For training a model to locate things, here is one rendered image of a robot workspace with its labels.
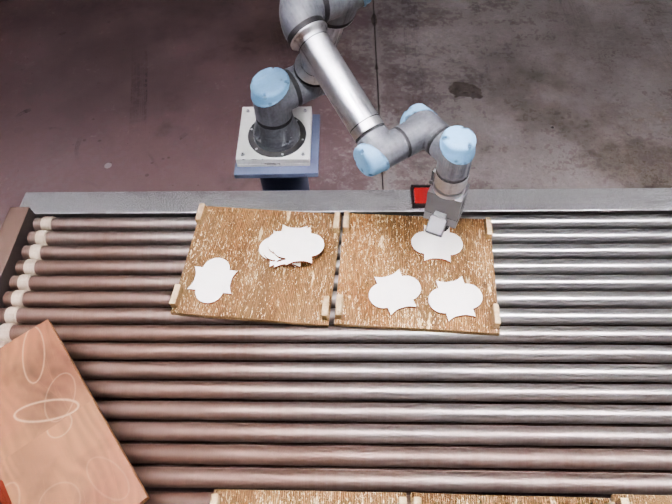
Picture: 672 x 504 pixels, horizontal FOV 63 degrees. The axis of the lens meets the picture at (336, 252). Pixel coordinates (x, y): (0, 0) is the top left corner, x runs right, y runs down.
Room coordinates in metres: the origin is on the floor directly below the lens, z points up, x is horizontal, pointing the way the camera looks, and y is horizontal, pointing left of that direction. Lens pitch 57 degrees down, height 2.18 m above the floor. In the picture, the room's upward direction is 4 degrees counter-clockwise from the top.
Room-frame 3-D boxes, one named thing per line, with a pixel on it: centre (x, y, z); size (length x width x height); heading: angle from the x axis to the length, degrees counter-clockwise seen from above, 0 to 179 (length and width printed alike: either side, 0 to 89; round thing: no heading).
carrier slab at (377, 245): (0.75, -0.21, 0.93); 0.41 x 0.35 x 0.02; 82
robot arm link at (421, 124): (0.90, -0.21, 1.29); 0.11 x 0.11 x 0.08; 31
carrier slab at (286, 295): (0.80, 0.21, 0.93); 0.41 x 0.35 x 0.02; 81
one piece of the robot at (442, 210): (0.80, -0.26, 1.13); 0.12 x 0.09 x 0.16; 151
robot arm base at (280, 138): (1.30, 0.17, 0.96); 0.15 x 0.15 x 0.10
